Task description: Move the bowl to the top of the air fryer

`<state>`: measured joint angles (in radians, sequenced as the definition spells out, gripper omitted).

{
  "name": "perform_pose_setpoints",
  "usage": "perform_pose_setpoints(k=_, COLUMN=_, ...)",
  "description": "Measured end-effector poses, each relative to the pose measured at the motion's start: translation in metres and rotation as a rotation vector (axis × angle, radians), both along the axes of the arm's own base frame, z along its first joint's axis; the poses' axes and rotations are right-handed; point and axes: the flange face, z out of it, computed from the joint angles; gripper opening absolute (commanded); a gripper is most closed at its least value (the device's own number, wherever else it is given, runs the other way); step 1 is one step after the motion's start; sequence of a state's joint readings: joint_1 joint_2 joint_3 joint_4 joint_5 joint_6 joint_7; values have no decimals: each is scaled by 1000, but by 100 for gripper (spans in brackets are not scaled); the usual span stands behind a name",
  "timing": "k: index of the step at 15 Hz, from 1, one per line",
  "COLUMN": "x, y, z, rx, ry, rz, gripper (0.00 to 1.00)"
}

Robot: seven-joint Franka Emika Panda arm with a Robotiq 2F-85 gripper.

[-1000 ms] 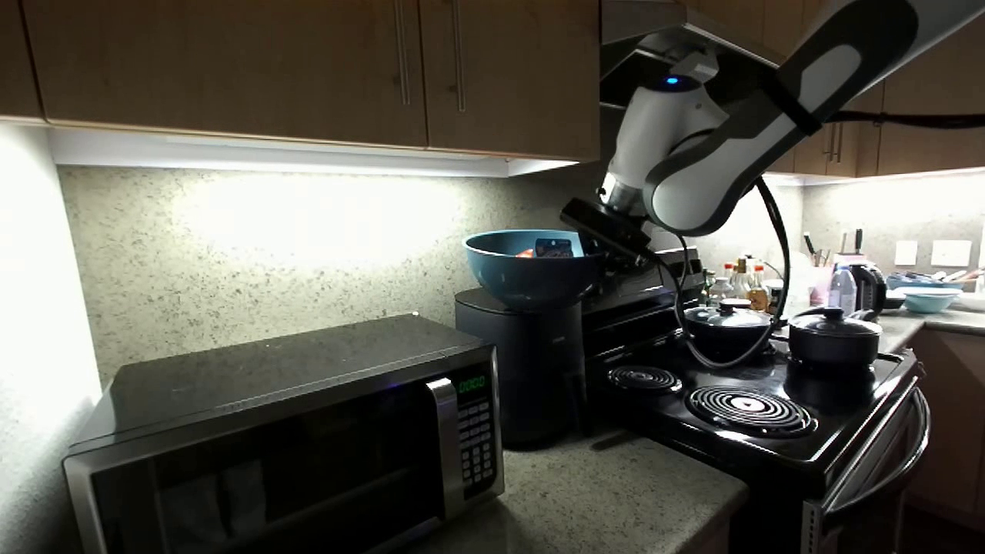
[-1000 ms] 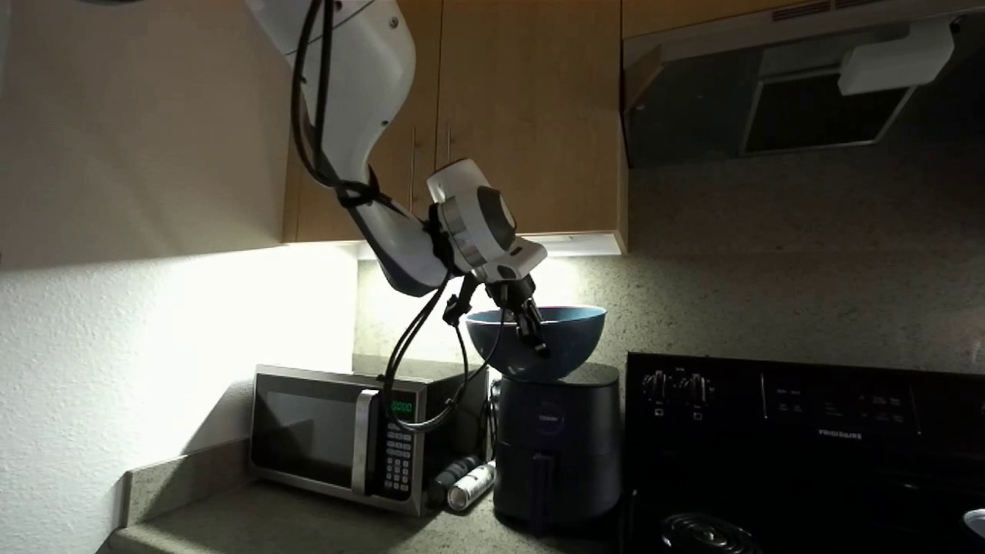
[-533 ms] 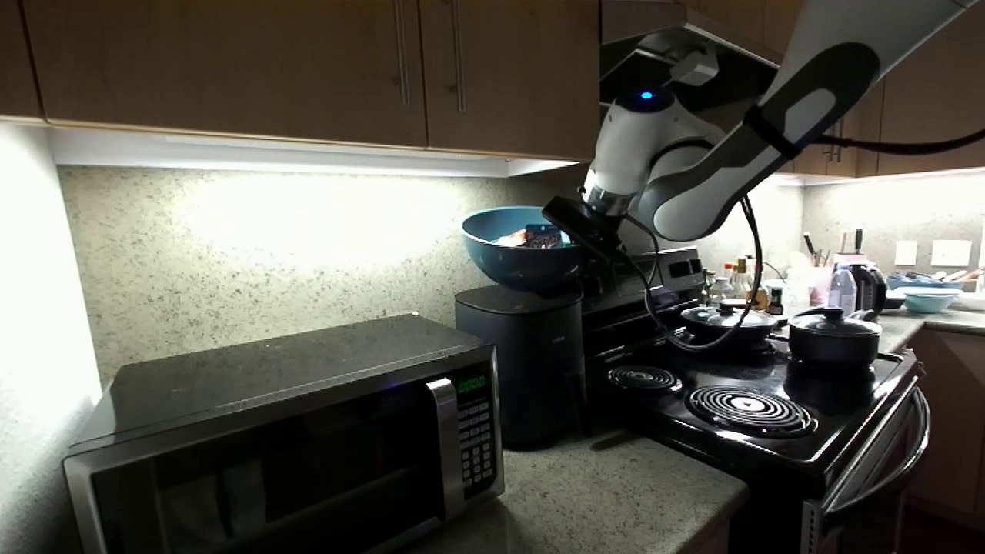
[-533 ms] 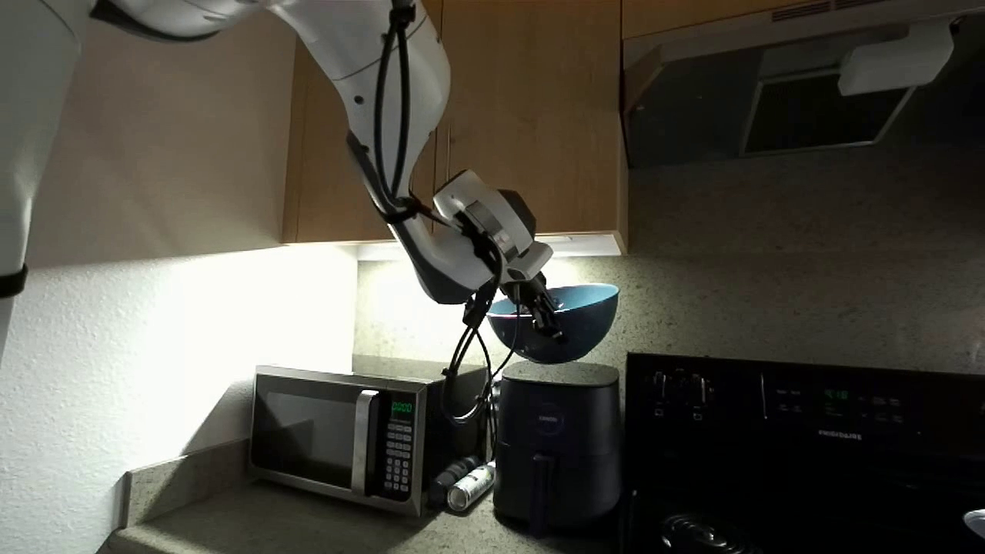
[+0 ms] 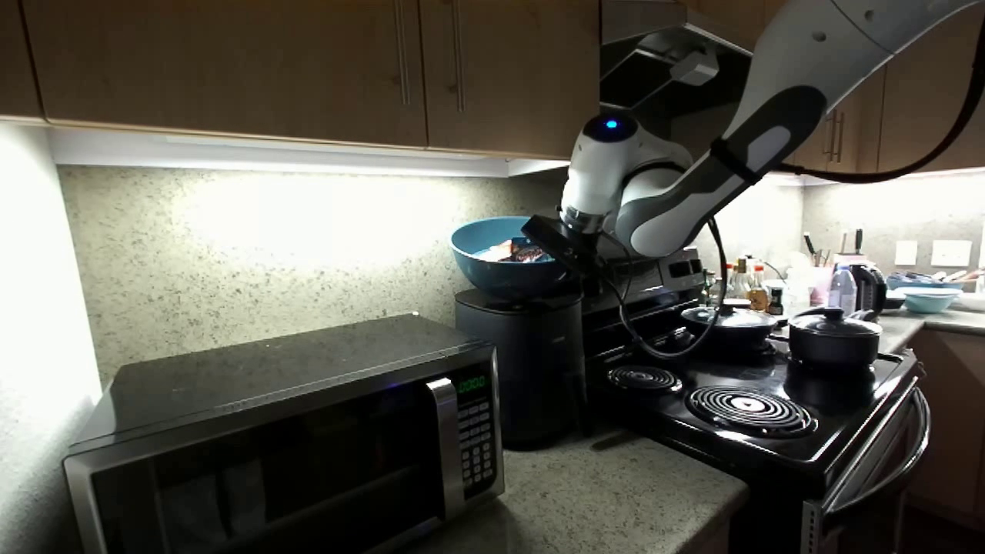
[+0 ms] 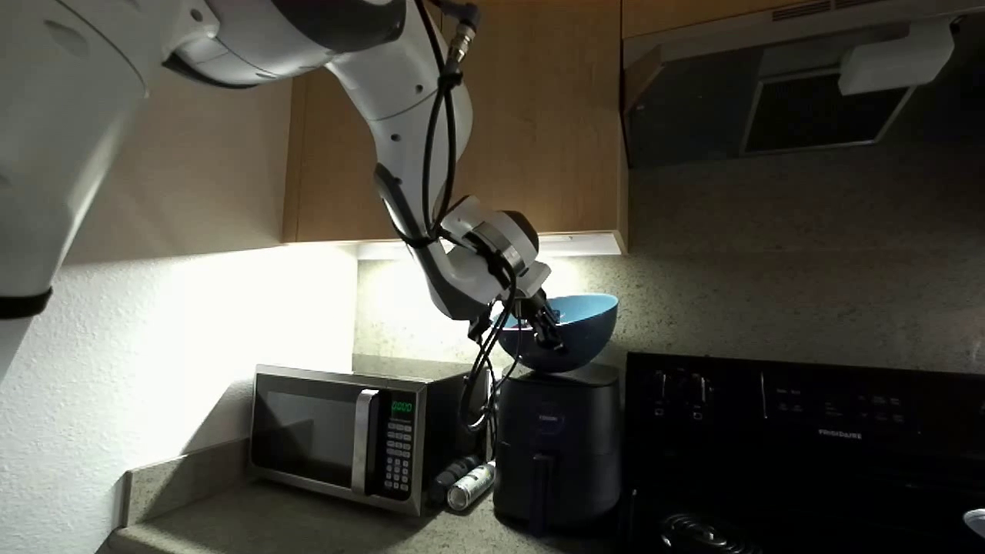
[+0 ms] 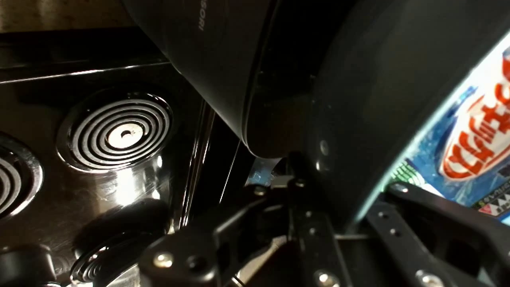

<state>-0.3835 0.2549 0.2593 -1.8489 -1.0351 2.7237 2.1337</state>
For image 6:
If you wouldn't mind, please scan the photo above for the black air fryer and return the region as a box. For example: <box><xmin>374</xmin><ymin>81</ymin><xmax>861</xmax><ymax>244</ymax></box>
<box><xmin>488</xmin><ymin>360</ymin><xmax>626</xmax><ymax>539</ymax></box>

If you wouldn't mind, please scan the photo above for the steel range hood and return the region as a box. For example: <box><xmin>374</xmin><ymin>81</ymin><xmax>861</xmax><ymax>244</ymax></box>
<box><xmin>620</xmin><ymin>0</ymin><xmax>985</xmax><ymax>173</ymax></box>

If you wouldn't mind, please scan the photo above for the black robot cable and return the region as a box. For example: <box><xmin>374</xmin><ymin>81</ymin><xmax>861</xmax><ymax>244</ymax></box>
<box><xmin>410</xmin><ymin>0</ymin><xmax>528</xmax><ymax>434</ymax></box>

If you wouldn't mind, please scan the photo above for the white box on hood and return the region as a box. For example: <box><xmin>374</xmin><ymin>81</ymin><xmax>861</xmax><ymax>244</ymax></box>
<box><xmin>835</xmin><ymin>18</ymin><xmax>959</xmax><ymax>101</ymax></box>

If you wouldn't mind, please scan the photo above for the wooden wall cabinet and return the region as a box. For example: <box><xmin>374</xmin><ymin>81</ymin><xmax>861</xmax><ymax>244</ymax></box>
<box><xmin>279</xmin><ymin>0</ymin><xmax>632</xmax><ymax>257</ymax></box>

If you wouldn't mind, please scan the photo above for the white labelled spice bottle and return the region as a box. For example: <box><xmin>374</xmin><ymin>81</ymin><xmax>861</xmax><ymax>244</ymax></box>
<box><xmin>428</xmin><ymin>452</ymin><xmax>502</xmax><ymax>517</ymax></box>

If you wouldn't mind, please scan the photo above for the silver microwave oven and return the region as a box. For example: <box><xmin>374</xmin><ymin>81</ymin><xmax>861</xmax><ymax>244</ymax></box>
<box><xmin>248</xmin><ymin>353</ymin><xmax>494</xmax><ymax>519</ymax></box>

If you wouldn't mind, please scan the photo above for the blue bowl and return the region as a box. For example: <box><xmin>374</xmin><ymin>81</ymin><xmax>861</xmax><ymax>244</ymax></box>
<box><xmin>494</xmin><ymin>291</ymin><xmax>626</xmax><ymax>375</ymax></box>

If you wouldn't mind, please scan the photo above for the shiny dark pot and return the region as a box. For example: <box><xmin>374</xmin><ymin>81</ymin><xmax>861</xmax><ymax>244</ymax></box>
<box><xmin>657</xmin><ymin>511</ymin><xmax>763</xmax><ymax>554</ymax></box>

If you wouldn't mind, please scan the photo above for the black kitchen stove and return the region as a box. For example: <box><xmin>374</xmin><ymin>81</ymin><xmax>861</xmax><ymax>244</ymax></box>
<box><xmin>620</xmin><ymin>352</ymin><xmax>985</xmax><ymax>554</ymax></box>

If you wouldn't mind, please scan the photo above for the grey wrist camera bar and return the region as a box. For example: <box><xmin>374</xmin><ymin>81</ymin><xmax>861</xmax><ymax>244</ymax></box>
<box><xmin>507</xmin><ymin>255</ymin><xmax>558</xmax><ymax>303</ymax></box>

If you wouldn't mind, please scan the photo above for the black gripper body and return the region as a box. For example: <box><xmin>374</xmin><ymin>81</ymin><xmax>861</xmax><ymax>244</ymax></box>
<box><xmin>497</xmin><ymin>289</ymin><xmax>555</xmax><ymax>337</ymax></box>

